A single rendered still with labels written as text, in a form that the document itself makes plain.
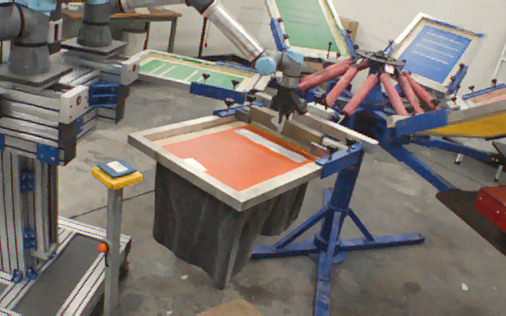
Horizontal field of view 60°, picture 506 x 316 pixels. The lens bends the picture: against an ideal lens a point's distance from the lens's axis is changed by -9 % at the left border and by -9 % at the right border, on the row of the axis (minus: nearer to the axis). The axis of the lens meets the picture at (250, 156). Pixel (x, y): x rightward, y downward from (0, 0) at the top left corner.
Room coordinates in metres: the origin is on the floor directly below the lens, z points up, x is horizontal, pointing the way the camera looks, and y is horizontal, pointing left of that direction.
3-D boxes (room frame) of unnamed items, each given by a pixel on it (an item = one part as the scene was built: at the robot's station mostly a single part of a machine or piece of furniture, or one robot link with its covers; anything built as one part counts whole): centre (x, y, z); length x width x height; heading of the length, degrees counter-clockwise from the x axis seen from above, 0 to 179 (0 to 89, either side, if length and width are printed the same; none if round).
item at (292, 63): (1.98, -0.10, 1.31); 0.09 x 0.08 x 0.11; 87
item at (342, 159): (1.83, -0.36, 0.97); 0.30 x 0.05 x 0.07; 145
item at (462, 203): (2.05, -0.88, 0.91); 1.34 x 0.40 x 0.08; 25
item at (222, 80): (2.74, 0.30, 1.05); 1.08 x 0.61 x 0.23; 85
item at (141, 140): (1.80, 0.01, 0.97); 0.79 x 0.58 x 0.04; 145
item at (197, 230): (1.56, 0.18, 0.74); 0.45 x 0.03 x 0.43; 55
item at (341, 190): (2.66, -0.60, 0.67); 0.39 x 0.39 x 1.35
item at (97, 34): (1.90, 0.74, 1.31); 0.15 x 0.15 x 0.10
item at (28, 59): (1.40, 0.77, 1.31); 0.15 x 0.15 x 0.10
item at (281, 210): (1.63, -0.13, 0.74); 0.46 x 0.04 x 0.42; 145
